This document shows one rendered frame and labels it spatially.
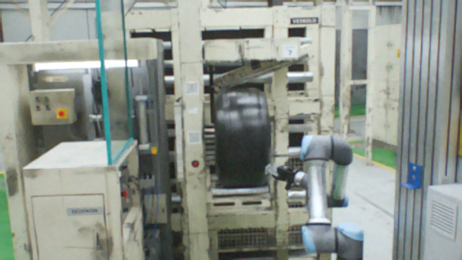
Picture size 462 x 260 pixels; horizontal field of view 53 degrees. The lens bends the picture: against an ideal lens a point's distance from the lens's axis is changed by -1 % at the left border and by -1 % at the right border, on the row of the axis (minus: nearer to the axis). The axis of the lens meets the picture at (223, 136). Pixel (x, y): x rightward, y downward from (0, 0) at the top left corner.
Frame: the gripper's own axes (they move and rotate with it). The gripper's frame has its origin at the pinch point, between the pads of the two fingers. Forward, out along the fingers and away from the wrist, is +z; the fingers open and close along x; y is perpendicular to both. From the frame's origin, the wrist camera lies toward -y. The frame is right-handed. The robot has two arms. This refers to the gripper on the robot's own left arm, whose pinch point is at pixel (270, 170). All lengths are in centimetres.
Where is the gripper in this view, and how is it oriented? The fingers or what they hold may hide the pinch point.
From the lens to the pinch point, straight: 264.6
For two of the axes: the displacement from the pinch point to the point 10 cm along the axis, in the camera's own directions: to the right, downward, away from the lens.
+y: -1.9, -8.5, -4.9
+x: -7.1, 4.7, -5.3
